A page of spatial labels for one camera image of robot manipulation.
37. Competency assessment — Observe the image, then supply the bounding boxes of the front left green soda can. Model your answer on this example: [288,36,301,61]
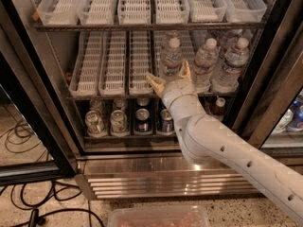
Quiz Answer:
[85,111,106,138]

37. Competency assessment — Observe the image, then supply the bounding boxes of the top shelf tray far left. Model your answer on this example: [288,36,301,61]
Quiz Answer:
[37,0,80,26]

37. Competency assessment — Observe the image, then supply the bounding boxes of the front right blue pepsi can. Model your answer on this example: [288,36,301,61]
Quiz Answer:
[157,109,174,134]

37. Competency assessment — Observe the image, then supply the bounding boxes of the rear left blue pepsi can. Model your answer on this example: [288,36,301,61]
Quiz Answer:
[136,97,151,110]

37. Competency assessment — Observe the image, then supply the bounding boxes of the rear left green soda can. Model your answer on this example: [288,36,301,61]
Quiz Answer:
[89,98,106,117]

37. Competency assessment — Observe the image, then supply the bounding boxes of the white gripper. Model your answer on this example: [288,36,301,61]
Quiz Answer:
[146,60,198,109]

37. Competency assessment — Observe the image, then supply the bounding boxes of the shelf tray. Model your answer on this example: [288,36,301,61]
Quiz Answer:
[211,29,253,93]
[69,31,103,97]
[154,0,189,25]
[224,0,267,23]
[78,0,116,26]
[98,31,127,96]
[188,0,227,23]
[153,30,195,78]
[129,31,152,96]
[117,0,152,25]
[37,0,80,26]
[181,29,212,94]

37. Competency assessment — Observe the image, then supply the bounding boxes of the front left blue pepsi can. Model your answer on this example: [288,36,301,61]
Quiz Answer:
[134,108,152,135]

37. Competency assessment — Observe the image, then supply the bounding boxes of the middle shelf tray far left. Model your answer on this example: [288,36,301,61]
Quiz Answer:
[69,31,103,97]

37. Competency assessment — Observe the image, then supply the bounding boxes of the open fridge glass door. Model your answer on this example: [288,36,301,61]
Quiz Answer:
[0,0,78,186]

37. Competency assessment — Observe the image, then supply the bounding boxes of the silver can behind right door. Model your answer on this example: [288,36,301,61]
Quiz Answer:
[273,109,294,134]

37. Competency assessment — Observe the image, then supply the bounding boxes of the middle shelf tray far right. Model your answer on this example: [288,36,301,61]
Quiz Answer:
[211,29,253,93]

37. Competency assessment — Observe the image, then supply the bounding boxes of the blue can behind right door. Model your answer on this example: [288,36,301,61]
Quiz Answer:
[287,99,303,132]

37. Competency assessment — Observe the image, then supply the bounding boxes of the black cable plug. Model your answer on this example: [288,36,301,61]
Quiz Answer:
[27,208,46,227]

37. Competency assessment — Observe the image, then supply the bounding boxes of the stainless steel display fridge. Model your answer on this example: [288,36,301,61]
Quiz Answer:
[11,0,302,200]

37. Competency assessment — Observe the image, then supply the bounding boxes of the black floor cable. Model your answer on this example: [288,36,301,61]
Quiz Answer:
[0,104,106,227]

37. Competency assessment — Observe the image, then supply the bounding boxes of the water bottle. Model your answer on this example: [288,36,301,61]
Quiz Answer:
[219,38,249,83]
[159,38,182,82]
[191,38,219,93]
[162,30,181,48]
[219,29,242,59]

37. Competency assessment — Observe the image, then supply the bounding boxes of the clear plastic bin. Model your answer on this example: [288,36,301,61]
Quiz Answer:
[107,205,210,227]

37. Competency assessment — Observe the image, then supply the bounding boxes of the green soda can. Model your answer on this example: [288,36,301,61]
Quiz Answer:
[110,110,129,137]
[89,98,106,117]
[85,111,106,138]
[113,98,128,113]

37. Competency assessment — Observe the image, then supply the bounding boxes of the right iced tea bottle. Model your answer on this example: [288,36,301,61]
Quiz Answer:
[205,96,225,121]

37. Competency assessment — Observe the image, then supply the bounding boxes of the top shelf tray far right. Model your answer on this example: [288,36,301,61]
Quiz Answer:
[224,0,267,23]

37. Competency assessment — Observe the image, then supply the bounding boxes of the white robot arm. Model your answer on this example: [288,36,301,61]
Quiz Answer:
[146,61,303,226]

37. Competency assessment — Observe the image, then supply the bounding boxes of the right fridge glass door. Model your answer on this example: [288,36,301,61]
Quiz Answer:
[241,0,303,149]

